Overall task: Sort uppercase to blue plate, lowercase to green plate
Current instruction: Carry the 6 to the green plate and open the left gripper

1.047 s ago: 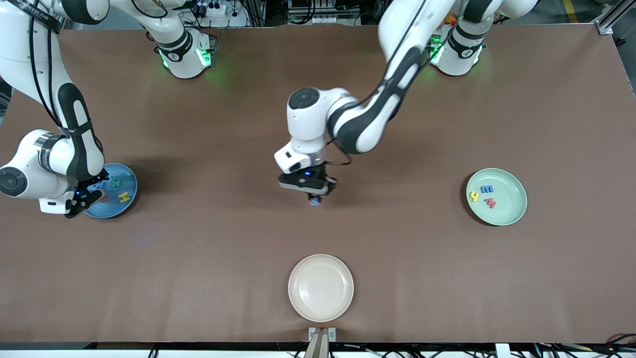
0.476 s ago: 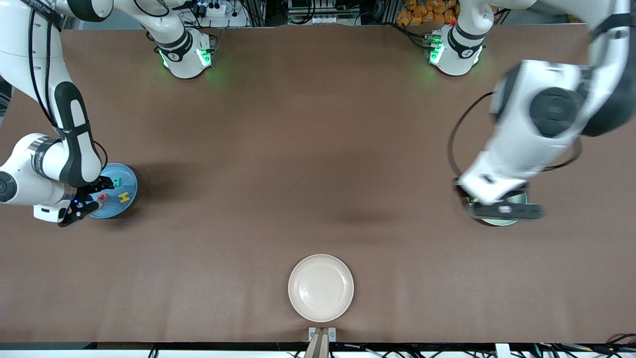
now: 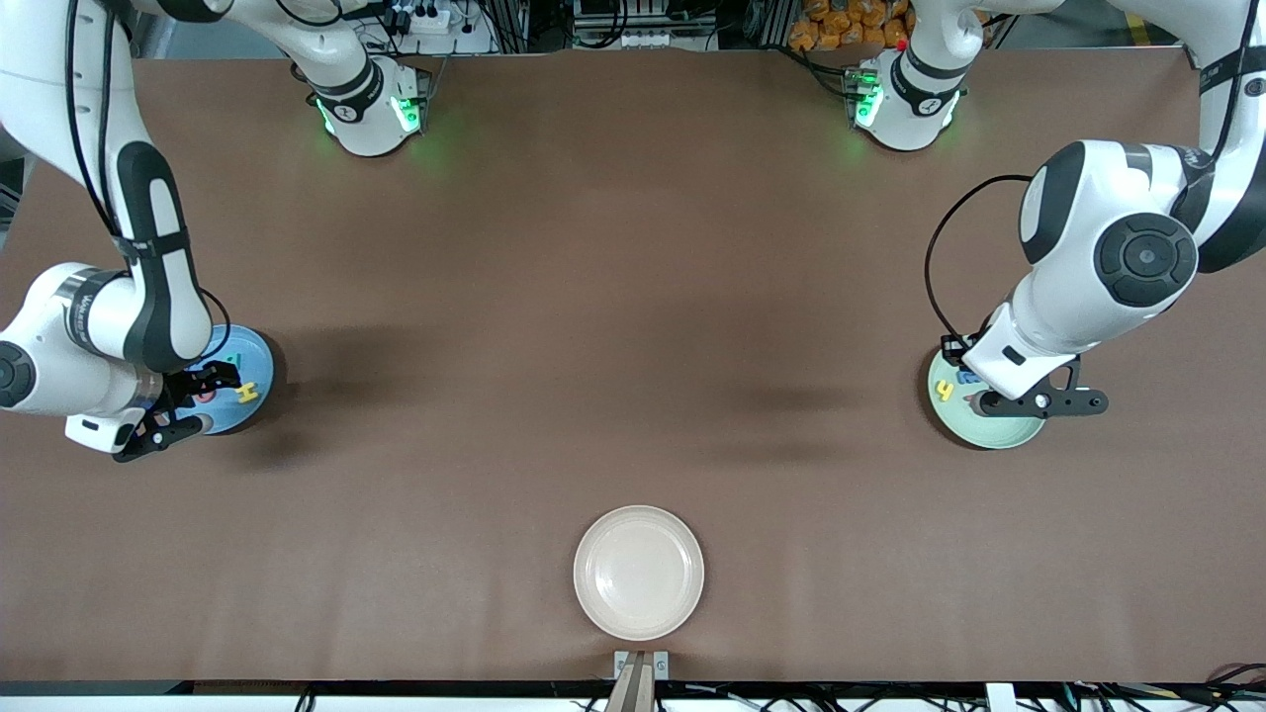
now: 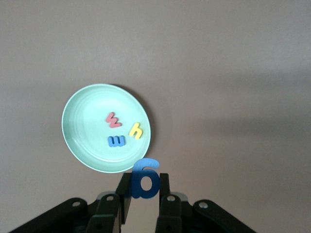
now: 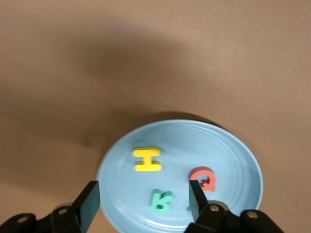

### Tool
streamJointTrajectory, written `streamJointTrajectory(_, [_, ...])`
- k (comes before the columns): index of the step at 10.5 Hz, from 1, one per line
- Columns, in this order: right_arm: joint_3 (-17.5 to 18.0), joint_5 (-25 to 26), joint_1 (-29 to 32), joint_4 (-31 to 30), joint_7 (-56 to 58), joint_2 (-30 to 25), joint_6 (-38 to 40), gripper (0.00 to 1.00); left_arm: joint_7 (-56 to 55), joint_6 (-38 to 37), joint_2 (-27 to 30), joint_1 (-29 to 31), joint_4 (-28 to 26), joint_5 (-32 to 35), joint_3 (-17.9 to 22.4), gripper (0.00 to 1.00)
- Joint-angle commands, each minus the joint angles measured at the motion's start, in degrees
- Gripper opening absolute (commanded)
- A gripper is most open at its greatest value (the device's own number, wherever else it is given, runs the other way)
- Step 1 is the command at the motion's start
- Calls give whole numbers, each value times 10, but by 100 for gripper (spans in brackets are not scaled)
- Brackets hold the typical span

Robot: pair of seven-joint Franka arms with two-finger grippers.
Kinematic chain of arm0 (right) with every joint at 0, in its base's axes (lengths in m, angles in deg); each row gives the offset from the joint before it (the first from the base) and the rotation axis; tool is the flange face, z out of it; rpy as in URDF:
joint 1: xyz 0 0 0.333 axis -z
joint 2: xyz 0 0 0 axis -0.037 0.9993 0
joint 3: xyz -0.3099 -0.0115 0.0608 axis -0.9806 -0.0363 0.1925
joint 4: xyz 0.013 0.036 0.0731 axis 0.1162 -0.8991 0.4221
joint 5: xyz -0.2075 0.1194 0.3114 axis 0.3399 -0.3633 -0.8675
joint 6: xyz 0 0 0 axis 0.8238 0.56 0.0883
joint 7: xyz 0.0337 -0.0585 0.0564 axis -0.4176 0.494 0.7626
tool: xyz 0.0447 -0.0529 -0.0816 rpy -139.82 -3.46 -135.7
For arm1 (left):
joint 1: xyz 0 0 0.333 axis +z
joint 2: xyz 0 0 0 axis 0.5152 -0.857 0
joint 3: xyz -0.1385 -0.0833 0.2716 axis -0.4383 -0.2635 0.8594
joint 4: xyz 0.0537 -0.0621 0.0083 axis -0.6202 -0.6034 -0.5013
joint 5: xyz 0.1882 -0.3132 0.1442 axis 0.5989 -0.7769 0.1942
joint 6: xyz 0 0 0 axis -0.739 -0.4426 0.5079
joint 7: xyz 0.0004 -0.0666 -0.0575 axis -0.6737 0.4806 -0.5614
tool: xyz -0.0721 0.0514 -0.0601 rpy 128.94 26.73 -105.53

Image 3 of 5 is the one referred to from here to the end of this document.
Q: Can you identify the blue plate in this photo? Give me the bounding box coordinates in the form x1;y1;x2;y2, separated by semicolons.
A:
186;324;277;436

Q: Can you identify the green plate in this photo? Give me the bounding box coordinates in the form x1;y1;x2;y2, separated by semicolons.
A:
927;346;1048;451

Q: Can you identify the beige plate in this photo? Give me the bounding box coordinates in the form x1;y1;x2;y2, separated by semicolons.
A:
573;505;706;642

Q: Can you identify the orange snack packets bag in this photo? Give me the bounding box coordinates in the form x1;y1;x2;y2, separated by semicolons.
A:
788;0;916;52

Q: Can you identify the white power strip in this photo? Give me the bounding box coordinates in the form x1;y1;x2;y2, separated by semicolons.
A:
381;3;456;36

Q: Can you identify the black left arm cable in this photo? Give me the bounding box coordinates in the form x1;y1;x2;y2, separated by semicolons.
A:
924;174;1036;343

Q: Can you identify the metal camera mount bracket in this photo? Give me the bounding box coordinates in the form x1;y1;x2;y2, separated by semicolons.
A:
613;650;671;712

